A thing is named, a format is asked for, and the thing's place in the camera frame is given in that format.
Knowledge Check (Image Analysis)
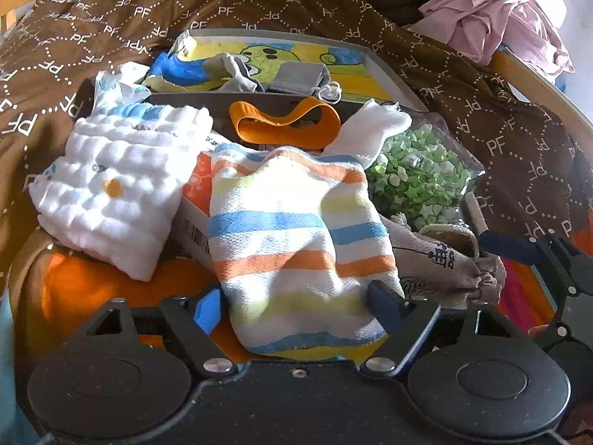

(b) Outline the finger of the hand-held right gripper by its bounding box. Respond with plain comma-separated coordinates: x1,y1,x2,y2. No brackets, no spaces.
479,231,546,266
465,191,490,257

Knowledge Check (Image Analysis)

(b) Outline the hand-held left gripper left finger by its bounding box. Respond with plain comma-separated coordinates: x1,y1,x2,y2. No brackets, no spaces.
83,285,238,378

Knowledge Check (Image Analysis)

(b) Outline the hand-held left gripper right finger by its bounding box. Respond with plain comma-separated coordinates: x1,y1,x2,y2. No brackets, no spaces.
359,282,529,378

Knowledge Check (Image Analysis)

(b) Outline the striped towel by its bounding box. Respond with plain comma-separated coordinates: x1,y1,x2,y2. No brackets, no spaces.
206,146,406,355

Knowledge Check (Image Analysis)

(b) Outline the white quilted washcloth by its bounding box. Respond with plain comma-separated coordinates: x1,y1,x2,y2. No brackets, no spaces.
28,102,214,283

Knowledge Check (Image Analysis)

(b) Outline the grey tray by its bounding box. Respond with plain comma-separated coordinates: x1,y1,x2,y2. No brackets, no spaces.
141,28,429,150

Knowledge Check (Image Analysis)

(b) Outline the striped colourful cloth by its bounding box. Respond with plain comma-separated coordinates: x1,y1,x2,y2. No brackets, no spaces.
495,255,559,334

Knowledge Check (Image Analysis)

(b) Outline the bag of green paper stars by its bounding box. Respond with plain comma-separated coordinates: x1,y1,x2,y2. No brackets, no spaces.
366,116,485,233

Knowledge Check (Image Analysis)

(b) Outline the orange box with barcode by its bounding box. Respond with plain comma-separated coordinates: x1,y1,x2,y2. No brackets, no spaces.
171,130,242,270

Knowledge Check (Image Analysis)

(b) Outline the white sock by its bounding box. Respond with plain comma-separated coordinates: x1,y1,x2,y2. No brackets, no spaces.
324,99,413,170

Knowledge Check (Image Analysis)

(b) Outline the orange elastic band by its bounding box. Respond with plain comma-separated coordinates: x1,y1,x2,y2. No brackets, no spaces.
229,99,341,151

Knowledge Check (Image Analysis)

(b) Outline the teal cloth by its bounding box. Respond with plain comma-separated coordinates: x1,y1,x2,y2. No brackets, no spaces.
0,287,38,445

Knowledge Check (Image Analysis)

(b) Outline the pink cloth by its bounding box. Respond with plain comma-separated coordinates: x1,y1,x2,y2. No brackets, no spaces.
419,0,575,76

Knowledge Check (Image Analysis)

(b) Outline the grey face mask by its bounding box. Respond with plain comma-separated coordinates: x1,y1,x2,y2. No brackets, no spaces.
266,62,342,103

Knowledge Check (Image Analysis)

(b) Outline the grey sock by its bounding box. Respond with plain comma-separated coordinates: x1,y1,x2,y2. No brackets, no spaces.
204,53,265,94

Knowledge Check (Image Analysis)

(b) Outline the white cloth with blue print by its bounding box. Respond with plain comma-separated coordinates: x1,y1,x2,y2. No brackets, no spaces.
93,62,152,118

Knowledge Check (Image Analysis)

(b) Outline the brown printed blanket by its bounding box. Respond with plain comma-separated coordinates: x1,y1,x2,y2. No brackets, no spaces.
0,0,593,297

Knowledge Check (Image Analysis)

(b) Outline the beige drawstring bag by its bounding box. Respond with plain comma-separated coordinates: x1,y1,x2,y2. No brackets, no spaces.
384,213,508,307

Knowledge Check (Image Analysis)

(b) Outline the wooden bed rail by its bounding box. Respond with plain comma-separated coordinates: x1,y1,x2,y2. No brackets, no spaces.
488,49,593,149

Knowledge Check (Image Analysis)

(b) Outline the wooden frame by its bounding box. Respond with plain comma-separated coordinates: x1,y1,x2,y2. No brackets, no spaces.
0,0,68,34

